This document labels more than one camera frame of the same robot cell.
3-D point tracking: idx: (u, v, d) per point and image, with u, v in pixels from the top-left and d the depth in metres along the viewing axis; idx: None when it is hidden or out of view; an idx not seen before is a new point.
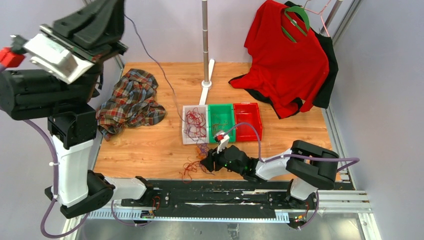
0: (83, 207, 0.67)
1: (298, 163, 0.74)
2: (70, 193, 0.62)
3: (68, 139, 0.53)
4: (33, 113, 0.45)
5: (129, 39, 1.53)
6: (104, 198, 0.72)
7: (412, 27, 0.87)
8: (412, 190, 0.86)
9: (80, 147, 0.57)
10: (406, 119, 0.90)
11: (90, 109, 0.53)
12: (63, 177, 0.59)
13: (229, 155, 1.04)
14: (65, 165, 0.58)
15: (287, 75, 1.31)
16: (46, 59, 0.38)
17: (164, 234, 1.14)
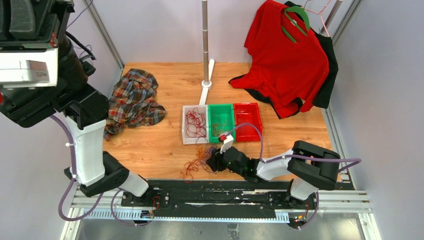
0: (101, 186, 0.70)
1: (299, 163, 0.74)
2: (88, 173, 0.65)
3: (82, 119, 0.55)
4: (39, 116, 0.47)
5: (130, 39, 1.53)
6: (119, 177, 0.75)
7: (412, 28, 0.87)
8: (412, 191, 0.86)
9: (94, 128, 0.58)
10: (406, 119, 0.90)
11: (92, 90, 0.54)
12: (81, 158, 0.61)
13: (228, 155, 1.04)
14: (82, 147, 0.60)
15: (287, 75, 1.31)
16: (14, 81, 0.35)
17: (164, 234, 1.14)
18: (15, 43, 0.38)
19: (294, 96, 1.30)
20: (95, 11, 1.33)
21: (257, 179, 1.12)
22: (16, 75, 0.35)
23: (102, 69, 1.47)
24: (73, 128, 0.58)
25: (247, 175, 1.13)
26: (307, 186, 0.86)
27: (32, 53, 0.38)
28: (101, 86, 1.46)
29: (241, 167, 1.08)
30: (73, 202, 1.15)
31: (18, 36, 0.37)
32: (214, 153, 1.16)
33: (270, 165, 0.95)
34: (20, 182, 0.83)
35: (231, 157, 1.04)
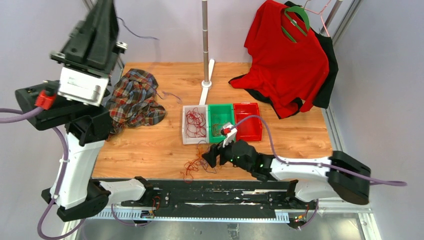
0: (80, 211, 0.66)
1: (339, 176, 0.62)
2: (70, 195, 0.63)
3: (86, 136, 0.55)
4: (54, 122, 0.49)
5: (130, 39, 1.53)
6: (98, 205, 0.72)
7: (413, 27, 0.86)
8: (412, 191, 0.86)
9: (93, 146, 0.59)
10: (406, 119, 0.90)
11: (102, 109, 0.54)
12: (70, 177, 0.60)
13: (236, 149, 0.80)
14: (74, 165, 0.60)
15: (287, 75, 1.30)
16: (80, 96, 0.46)
17: (164, 235, 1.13)
18: (83, 66, 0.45)
19: (294, 96, 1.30)
20: None
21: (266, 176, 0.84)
22: (85, 92, 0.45)
23: None
24: (72, 145, 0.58)
25: (253, 171, 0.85)
26: (315, 192, 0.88)
27: (91, 78, 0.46)
28: None
29: (248, 162, 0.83)
30: None
31: (90, 63, 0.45)
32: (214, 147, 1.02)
33: (293, 169, 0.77)
34: (20, 182, 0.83)
35: (238, 151, 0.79)
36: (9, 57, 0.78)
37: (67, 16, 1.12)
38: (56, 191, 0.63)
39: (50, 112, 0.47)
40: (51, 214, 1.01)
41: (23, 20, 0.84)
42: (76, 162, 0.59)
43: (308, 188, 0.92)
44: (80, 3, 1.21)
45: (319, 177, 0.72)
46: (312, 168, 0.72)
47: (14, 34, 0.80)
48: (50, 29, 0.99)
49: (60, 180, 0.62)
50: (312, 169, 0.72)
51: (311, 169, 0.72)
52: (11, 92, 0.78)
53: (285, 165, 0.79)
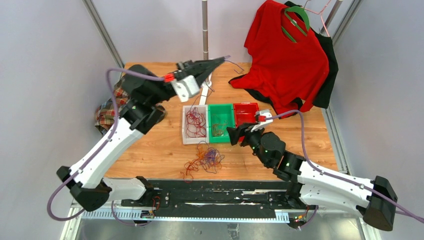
0: (89, 197, 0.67)
1: (383, 204, 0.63)
2: (93, 174, 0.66)
3: (140, 122, 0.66)
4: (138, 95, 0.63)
5: (129, 39, 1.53)
6: (99, 201, 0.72)
7: (413, 27, 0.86)
8: (412, 191, 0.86)
9: (136, 135, 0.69)
10: (406, 119, 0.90)
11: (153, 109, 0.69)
12: (105, 155, 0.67)
13: (266, 142, 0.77)
14: (113, 146, 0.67)
15: (287, 75, 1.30)
16: (189, 89, 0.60)
17: (164, 234, 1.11)
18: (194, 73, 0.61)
19: (294, 96, 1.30)
20: (95, 11, 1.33)
21: (288, 174, 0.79)
22: (193, 89, 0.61)
23: (102, 69, 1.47)
24: (121, 127, 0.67)
25: (276, 168, 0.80)
26: (327, 201, 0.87)
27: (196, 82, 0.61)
28: (101, 86, 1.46)
29: (274, 157, 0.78)
30: (73, 202, 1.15)
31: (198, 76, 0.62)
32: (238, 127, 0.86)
33: (327, 180, 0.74)
34: (22, 182, 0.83)
35: (269, 145, 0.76)
36: (10, 57, 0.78)
37: (67, 16, 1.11)
38: (82, 166, 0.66)
39: (146, 88, 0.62)
40: (52, 214, 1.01)
41: (23, 21, 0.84)
42: (118, 143, 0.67)
43: (319, 195, 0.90)
44: (80, 3, 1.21)
45: (352, 197, 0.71)
46: (350, 186, 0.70)
47: (15, 35, 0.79)
48: (50, 29, 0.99)
49: (90, 156, 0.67)
50: (350, 187, 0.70)
51: (349, 187, 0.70)
52: (12, 92, 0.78)
53: (318, 173, 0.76)
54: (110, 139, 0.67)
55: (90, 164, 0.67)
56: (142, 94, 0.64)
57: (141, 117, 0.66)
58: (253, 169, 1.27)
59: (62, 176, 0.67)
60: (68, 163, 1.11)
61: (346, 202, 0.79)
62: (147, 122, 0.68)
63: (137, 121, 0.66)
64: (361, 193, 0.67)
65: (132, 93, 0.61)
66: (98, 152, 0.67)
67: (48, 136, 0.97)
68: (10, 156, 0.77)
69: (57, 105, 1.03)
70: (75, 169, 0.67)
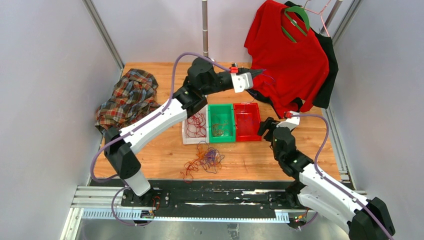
0: (129, 162, 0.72)
1: (367, 220, 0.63)
2: (141, 138, 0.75)
3: (190, 104, 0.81)
4: (199, 81, 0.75)
5: (129, 38, 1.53)
6: (131, 171, 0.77)
7: (413, 27, 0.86)
8: (411, 191, 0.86)
9: (180, 115, 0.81)
10: (407, 119, 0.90)
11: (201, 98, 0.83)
12: (157, 124, 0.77)
13: (277, 132, 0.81)
14: (164, 119, 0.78)
15: (287, 75, 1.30)
16: (246, 83, 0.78)
17: (164, 234, 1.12)
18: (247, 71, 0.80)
19: (294, 96, 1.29)
20: (95, 10, 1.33)
21: (292, 170, 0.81)
22: (248, 84, 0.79)
23: (102, 69, 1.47)
24: (173, 105, 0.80)
25: (283, 161, 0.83)
26: (322, 208, 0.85)
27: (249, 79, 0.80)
28: (101, 86, 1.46)
29: (282, 149, 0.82)
30: (73, 202, 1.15)
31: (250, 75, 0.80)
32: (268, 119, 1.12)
33: (324, 185, 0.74)
34: (21, 182, 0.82)
35: (279, 135, 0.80)
36: (9, 56, 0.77)
37: (67, 15, 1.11)
38: (135, 129, 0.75)
39: (207, 75, 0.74)
40: (52, 214, 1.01)
41: (22, 20, 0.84)
42: (168, 117, 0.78)
43: (317, 200, 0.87)
44: (80, 3, 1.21)
45: (341, 206, 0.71)
46: (343, 196, 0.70)
47: (13, 35, 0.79)
48: (50, 28, 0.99)
49: (143, 122, 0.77)
50: (342, 197, 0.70)
51: (342, 196, 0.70)
52: (11, 92, 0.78)
53: (319, 176, 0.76)
54: (163, 112, 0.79)
55: (141, 129, 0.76)
56: (201, 82, 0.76)
57: (192, 101, 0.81)
58: (253, 169, 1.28)
59: (113, 135, 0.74)
60: (67, 162, 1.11)
61: (340, 214, 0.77)
62: (193, 107, 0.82)
63: (188, 105, 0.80)
64: (350, 204, 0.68)
65: (197, 78, 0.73)
66: (150, 121, 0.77)
67: (48, 136, 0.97)
68: (10, 156, 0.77)
69: (57, 105, 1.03)
70: (125, 131, 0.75)
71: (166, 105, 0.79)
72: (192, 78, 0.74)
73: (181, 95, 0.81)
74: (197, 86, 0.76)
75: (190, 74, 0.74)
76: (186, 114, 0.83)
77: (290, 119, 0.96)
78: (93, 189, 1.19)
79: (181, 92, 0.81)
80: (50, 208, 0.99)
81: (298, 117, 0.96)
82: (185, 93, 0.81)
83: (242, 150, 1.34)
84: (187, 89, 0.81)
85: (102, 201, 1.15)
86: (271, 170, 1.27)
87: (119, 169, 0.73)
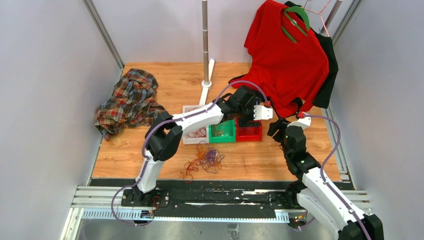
0: (174, 143, 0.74)
1: (357, 233, 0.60)
2: (188, 126, 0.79)
3: (227, 110, 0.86)
4: (245, 96, 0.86)
5: (129, 38, 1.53)
6: (169, 154, 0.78)
7: (412, 26, 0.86)
8: (411, 191, 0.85)
9: (218, 118, 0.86)
10: (406, 118, 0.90)
11: (233, 114, 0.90)
12: (203, 118, 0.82)
13: (290, 130, 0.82)
14: (207, 116, 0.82)
15: (286, 75, 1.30)
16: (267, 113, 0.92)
17: (164, 234, 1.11)
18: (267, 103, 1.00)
19: (294, 96, 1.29)
20: (94, 10, 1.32)
21: (297, 169, 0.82)
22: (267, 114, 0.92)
23: (102, 69, 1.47)
24: (216, 108, 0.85)
25: (290, 158, 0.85)
26: (318, 213, 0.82)
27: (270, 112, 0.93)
28: (101, 86, 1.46)
29: (292, 147, 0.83)
30: (73, 202, 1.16)
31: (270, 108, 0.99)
32: (279, 119, 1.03)
33: (325, 190, 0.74)
34: (19, 182, 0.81)
35: (290, 131, 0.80)
36: (9, 56, 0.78)
37: (67, 15, 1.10)
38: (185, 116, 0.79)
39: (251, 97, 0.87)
40: (52, 214, 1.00)
41: (21, 20, 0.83)
42: (210, 116, 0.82)
43: (315, 203, 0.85)
44: (80, 3, 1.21)
45: (336, 215, 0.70)
46: (340, 205, 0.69)
47: (13, 34, 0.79)
48: (50, 29, 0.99)
49: (193, 112, 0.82)
50: (339, 205, 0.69)
51: (338, 205, 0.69)
52: (10, 91, 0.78)
53: (321, 181, 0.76)
54: (207, 111, 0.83)
55: (190, 118, 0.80)
56: (244, 100, 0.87)
57: (230, 109, 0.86)
58: (253, 169, 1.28)
59: (165, 117, 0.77)
60: (67, 162, 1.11)
61: (333, 222, 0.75)
62: (227, 115, 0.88)
63: (226, 111, 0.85)
64: (345, 214, 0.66)
65: (245, 94, 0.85)
66: (197, 114, 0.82)
67: (47, 136, 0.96)
68: (10, 156, 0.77)
69: (57, 105, 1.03)
70: (176, 116, 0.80)
71: (210, 104, 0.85)
72: (241, 93, 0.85)
73: (220, 102, 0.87)
74: (240, 101, 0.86)
75: (240, 91, 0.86)
76: (219, 121, 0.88)
77: (302, 119, 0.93)
78: (93, 189, 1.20)
79: (221, 100, 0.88)
80: (49, 208, 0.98)
81: (309, 118, 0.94)
82: (223, 102, 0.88)
83: (242, 150, 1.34)
84: (227, 98, 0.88)
85: (101, 200, 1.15)
86: (272, 170, 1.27)
87: (162, 148, 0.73)
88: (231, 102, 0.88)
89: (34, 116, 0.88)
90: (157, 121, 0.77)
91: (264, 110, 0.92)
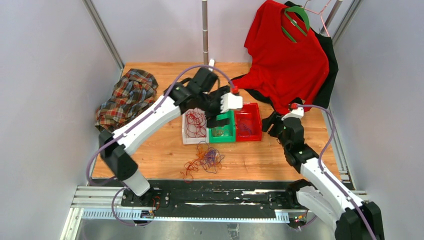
0: (123, 164, 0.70)
1: (355, 219, 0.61)
2: (134, 139, 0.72)
3: (183, 98, 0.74)
4: (203, 80, 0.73)
5: (129, 38, 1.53)
6: (128, 170, 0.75)
7: (412, 27, 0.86)
8: (411, 191, 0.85)
9: (172, 112, 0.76)
10: (406, 118, 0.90)
11: (192, 102, 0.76)
12: (149, 124, 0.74)
13: (287, 120, 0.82)
14: (156, 118, 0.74)
15: (287, 75, 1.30)
16: (235, 105, 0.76)
17: (164, 234, 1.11)
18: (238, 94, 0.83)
19: (294, 96, 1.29)
20: (94, 10, 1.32)
21: (295, 160, 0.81)
22: (235, 105, 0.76)
23: (102, 69, 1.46)
24: (167, 103, 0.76)
25: (288, 150, 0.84)
26: (317, 208, 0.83)
27: (238, 100, 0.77)
28: (101, 86, 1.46)
29: (290, 138, 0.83)
30: (73, 202, 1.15)
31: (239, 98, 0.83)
32: (272, 113, 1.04)
33: (322, 180, 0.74)
34: (19, 182, 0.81)
35: (288, 122, 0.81)
36: (9, 57, 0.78)
37: (66, 15, 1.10)
38: (127, 130, 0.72)
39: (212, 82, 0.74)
40: (52, 215, 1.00)
41: (21, 21, 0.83)
42: (160, 116, 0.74)
43: (314, 199, 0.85)
44: (80, 3, 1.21)
45: (333, 203, 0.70)
46: (338, 193, 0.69)
47: (14, 35, 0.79)
48: (50, 29, 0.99)
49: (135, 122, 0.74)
50: (337, 193, 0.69)
51: (336, 193, 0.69)
52: (11, 92, 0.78)
53: (320, 171, 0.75)
54: (155, 111, 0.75)
55: (134, 129, 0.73)
56: (203, 85, 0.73)
57: (187, 95, 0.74)
58: (253, 169, 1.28)
59: (106, 138, 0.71)
60: (67, 162, 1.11)
61: (331, 213, 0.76)
62: (186, 104, 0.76)
63: (183, 99, 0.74)
64: (343, 201, 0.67)
65: (203, 77, 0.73)
66: (143, 120, 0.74)
67: (48, 136, 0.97)
68: (11, 156, 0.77)
69: (57, 105, 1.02)
70: (118, 132, 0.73)
71: (158, 103, 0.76)
72: (199, 76, 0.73)
73: (177, 89, 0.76)
74: (199, 85, 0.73)
75: (198, 74, 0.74)
76: (179, 111, 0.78)
77: (295, 110, 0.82)
78: (93, 189, 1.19)
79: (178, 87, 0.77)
80: (49, 209, 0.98)
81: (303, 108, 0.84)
82: (179, 89, 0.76)
83: (242, 150, 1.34)
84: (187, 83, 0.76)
85: (102, 200, 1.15)
86: (271, 170, 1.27)
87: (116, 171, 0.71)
88: (191, 87, 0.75)
89: (34, 116, 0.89)
90: (100, 143, 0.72)
91: (231, 98, 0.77)
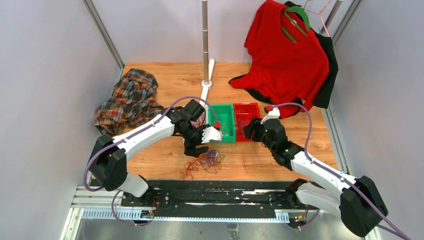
0: (119, 169, 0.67)
1: (353, 197, 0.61)
2: (134, 146, 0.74)
3: (179, 119, 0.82)
4: (196, 109, 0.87)
5: (129, 38, 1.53)
6: (117, 180, 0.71)
7: (412, 27, 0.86)
8: (411, 191, 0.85)
9: (166, 130, 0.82)
10: (406, 118, 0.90)
11: (182, 128, 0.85)
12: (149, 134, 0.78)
13: (266, 122, 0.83)
14: (155, 131, 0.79)
15: (287, 75, 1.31)
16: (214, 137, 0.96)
17: (164, 234, 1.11)
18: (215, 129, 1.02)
19: (294, 96, 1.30)
20: (94, 10, 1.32)
21: (284, 159, 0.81)
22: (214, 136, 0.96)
23: (102, 69, 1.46)
24: (164, 119, 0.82)
25: (275, 150, 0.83)
26: (318, 201, 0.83)
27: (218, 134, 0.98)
28: (101, 86, 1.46)
29: (274, 139, 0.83)
30: (73, 202, 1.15)
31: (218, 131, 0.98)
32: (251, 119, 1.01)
33: (314, 169, 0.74)
34: (19, 182, 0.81)
35: (268, 124, 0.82)
36: (9, 57, 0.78)
37: (66, 15, 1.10)
38: (129, 136, 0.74)
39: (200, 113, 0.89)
40: (52, 215, 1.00)
41: (21, 20, 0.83)
42: (159, 130, 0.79)
43: (313, 193, 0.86)
44: (80, 3, 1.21)
45: (331, 188, 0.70)
46: (332, 177, 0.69)
47: (13, 34, 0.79)
48: (50, 29, 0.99)
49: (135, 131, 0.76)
50: (331, 178, 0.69)
51: (330, 178, 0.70)
52: (10, 92, 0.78)
53: (308, 161, 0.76)
54: (154, 124, 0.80)
55: (135, 137, 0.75)
56: (194, 114, 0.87)
57: (181, 118, 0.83)
58: (253, 169, 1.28)
59: (105, 142, 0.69)
60: (67, 162, 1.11)
61: (332, 200, 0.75)
62: (178, 125, 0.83)
63: (177, 121, 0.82)
64: (338, 184, 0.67)
65: (196, 107, 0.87)
66: (143, 131, 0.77)
67: (48, 135, 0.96)
68: (10, 156, 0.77)
69: (57, 105, 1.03)
70: (117, 138, 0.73)
71: (157, 118, 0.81)
72: (192, 106, 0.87)
73: (171, 112, 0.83)
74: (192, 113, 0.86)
75: (191, 104, 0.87)
76: (172, 131, 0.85)
77: (271, 111, 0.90)
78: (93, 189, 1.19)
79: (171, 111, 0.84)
80: (49, 209, 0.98)
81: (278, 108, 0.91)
82: (174, 112, 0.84)
83: (242, 150, 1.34)
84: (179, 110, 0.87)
85: (102, 200, 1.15)
86: (271, 170, 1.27)
87: (107, 178, 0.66)
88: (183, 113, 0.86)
89: (34, 116, 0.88)
90: (97, 148, 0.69)
91: (213, 131, 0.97)
